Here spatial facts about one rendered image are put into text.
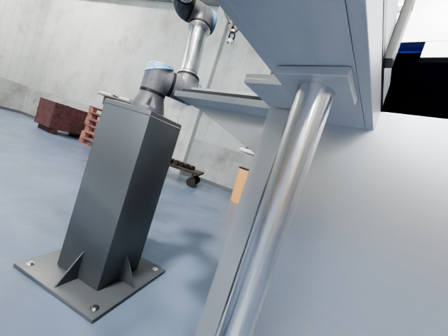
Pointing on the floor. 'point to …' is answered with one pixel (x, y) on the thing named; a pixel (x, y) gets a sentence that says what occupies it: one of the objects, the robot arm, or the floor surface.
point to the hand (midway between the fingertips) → (235, 29)
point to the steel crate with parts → (60, 118)
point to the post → (243, 221)
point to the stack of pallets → (89, 125)
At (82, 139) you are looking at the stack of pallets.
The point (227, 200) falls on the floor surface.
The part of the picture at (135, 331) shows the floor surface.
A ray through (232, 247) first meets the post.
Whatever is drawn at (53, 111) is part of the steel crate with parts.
